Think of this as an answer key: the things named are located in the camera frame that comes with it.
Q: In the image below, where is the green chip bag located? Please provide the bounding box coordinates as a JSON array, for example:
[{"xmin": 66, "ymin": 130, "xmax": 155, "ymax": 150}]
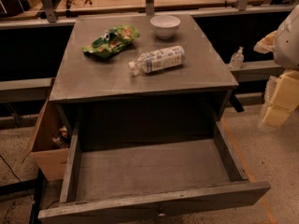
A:
[{"xmin": 82, "ymin": 24, "xmax": 139, "ymax": 59}]

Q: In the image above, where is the cardboard box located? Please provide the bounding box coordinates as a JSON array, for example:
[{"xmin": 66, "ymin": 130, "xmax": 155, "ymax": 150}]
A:
[{"xmin": 21, "ymin": 77, "xmax": 71, "ymax": 182}]

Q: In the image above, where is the clear plastic bottle white label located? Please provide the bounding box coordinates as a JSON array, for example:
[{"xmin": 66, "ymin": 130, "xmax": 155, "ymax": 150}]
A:
[{"xmin": 128, "ymin": 46, "xmax": 185, "ymax": 76}]

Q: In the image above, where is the small clear sanitizer bottle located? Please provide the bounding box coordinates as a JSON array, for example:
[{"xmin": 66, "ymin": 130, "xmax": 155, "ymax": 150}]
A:
[{"xmin": 229, "ymin": 47, "xmax": 244, "ymax": 69}]

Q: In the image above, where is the open grey top drawer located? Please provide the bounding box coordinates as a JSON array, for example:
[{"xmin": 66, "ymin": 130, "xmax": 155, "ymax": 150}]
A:
[{"xmin": 38, "ymin": 123, "xmax": 270, "ymax": 224}]

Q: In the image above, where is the white bowl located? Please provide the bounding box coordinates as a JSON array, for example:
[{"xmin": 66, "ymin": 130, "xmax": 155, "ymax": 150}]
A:
[{"xmin": 150, "ymin": 15, "xmax": 180, "ymax": 39}]

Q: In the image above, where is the grey wooden cabinet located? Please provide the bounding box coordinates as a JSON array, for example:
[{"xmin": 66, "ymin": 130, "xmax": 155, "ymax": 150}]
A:
[{"xmin": 50, "ymin": 15, "xmax": 237, "ymax": 151}]

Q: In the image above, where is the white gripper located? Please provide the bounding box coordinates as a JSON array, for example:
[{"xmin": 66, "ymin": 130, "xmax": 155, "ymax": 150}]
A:
[{"xmin": 253, "ymin": 5, "xmax": 299, "ymax": 127}]

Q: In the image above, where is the black floor cable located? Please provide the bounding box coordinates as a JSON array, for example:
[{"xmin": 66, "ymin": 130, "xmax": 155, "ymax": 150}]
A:
[{"xmin": 0, "ymin": 154, "xmax": 36, "ymax": 203}]

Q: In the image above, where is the grey metal rail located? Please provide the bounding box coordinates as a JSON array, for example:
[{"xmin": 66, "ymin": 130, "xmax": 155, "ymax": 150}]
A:
[{"xmin": 0, "ymin": 77, "xmax": 54, "ymax": 104}]

